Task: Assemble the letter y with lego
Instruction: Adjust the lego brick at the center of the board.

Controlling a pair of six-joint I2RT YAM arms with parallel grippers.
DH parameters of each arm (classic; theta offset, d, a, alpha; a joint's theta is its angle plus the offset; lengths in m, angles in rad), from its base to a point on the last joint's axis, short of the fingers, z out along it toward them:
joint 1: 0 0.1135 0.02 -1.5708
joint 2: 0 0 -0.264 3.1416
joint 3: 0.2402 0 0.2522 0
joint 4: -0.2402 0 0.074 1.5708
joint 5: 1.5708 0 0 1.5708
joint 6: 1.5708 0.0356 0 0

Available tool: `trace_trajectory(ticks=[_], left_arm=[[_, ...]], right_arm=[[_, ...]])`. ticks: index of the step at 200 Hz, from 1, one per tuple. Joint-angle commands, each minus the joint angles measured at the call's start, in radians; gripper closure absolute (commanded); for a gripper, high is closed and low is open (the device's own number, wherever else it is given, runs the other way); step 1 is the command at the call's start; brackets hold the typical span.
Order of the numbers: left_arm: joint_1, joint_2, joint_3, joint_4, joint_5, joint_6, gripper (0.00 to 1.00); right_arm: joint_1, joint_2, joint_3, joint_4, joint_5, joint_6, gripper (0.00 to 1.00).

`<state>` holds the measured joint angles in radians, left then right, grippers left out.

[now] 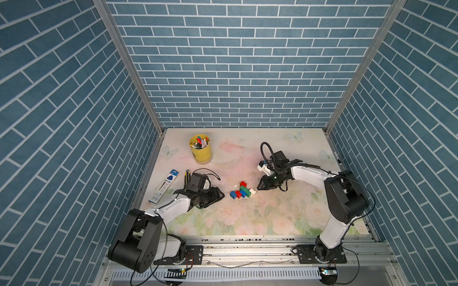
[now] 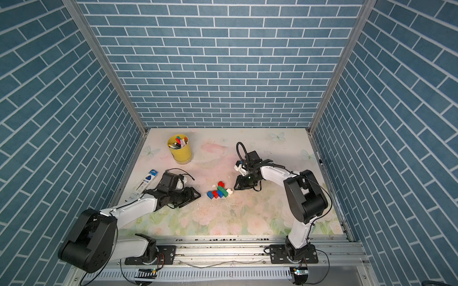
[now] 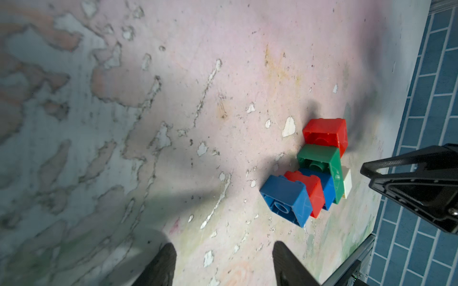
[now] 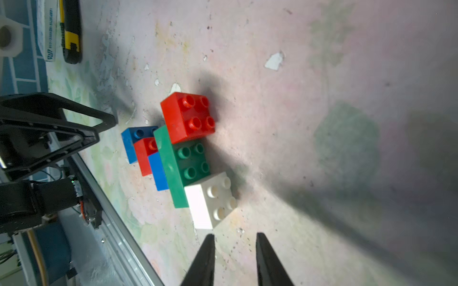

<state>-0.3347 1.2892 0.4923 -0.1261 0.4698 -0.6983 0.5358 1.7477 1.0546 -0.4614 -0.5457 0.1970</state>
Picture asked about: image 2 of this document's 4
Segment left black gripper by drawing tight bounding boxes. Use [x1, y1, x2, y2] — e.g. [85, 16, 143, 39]
[167, 186, 202, 207]

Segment green lego brick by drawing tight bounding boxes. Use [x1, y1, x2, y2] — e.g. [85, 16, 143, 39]
[218, 186, 229, 197]

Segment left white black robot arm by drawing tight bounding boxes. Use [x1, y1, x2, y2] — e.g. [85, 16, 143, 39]
[57, 171, 201, 274]

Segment yellow pen cup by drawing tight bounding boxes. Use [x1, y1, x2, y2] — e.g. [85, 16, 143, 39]
[167, 134, 193, 164]

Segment blue white blister pack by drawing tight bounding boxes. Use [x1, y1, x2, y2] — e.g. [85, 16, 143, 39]
[128, 169, 158, 200]

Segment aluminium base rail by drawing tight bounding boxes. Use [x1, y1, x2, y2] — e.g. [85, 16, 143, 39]
[73, 234, 369, 283]

